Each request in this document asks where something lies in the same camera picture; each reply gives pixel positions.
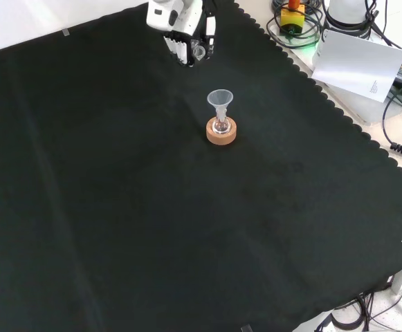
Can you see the clear plastic funnel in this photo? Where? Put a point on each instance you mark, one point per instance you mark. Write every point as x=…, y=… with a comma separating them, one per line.
x=220, y=98

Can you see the clear round-bottom glass flask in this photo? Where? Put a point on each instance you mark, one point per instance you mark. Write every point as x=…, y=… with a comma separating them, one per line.
x=220, y=127

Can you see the clear tape strip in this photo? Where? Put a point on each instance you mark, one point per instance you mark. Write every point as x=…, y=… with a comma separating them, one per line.
x=66, y=32
x=246, y=328

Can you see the clear glass graduated cylinder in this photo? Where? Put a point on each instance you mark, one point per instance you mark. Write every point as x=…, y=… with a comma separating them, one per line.
x=198, y=52

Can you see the white paper board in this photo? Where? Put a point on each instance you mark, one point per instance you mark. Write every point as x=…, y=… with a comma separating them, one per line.
x=356, y=65

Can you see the black scalloped table cloth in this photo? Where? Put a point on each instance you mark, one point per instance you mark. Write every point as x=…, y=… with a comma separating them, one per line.
x=117, y=207

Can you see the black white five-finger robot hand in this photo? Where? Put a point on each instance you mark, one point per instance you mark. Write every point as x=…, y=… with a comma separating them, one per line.
x=173, y=17

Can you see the yellow stop button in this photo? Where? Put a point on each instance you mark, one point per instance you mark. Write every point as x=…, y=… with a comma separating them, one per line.
x=292, y=19

